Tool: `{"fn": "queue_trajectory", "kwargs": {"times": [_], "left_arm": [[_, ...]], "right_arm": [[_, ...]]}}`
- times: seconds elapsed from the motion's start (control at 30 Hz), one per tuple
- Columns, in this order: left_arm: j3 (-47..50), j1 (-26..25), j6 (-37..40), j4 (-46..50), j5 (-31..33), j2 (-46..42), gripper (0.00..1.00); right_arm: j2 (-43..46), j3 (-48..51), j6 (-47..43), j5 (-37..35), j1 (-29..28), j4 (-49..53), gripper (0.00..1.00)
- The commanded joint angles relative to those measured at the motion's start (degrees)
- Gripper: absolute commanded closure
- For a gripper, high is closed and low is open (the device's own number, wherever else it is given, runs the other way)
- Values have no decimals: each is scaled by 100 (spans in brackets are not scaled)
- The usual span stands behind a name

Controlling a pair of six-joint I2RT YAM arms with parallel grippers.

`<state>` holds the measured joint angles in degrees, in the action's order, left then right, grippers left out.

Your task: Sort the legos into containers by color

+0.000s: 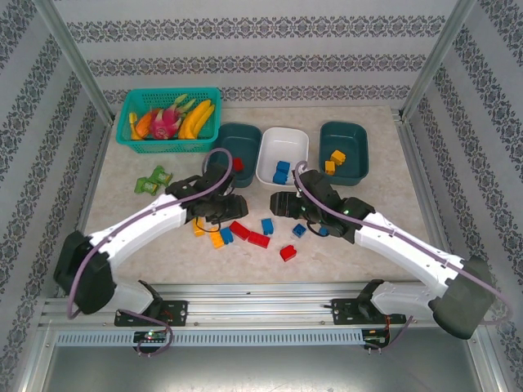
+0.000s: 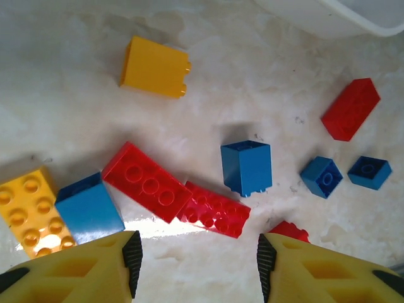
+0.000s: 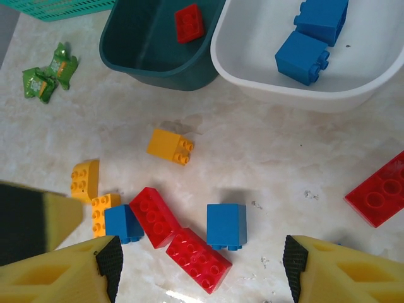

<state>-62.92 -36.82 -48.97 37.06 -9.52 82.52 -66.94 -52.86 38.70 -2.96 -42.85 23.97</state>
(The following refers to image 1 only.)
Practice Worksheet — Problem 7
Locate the orange toy fruit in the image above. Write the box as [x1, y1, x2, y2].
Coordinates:
[134, 112, 154, 140]

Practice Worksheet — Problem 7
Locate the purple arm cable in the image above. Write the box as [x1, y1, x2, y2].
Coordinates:
[67, 147, 236, 359]
[293, 160, 514, 352]

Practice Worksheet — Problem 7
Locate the aluminium frame post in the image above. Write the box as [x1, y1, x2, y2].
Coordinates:
[398, 0, 478, 122]
[31, 0, 115, 123]

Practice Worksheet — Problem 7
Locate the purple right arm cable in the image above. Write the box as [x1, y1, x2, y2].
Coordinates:
[293, 160, 514, 352]

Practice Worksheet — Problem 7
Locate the green toy vegetable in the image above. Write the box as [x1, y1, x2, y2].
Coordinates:
[148, 164, 173, 185]
[134, 176, 159, 196]

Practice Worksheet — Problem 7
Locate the yellow toy banana bunch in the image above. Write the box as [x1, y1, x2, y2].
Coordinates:
[177, 100, 217, 141]

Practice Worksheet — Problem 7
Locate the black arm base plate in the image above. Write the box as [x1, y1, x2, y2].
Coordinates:
[330, 297, 408, 326]
[114, 300, 190, 327]

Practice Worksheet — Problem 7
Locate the teal plastic basket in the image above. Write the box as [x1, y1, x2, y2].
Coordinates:
[115, 86, 223, 155]

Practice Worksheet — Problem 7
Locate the grey slotted cable duct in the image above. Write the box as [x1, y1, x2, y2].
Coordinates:
[55, 329, 365, 347]

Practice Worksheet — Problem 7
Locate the aluminium table side rail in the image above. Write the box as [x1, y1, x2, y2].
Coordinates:
[391, 108, 465, 295]
[56, 120, 114, 297]

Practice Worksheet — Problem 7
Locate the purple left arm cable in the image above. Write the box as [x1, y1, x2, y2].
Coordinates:
[67, 147, 236, 359]

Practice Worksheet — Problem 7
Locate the dark teal plastic container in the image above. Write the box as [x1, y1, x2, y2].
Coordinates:
[203, 122, 263, 189]
[318, 121, 370, 187]

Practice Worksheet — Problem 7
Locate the pink toy dragon fruit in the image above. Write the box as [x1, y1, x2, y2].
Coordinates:
[149, 93, 187, 140]

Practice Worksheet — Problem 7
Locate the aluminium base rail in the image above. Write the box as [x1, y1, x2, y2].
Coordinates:
[38, 283, 489, 327]

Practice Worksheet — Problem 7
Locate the white plastic container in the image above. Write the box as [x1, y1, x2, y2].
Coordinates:
[256, 127, 311, 188]

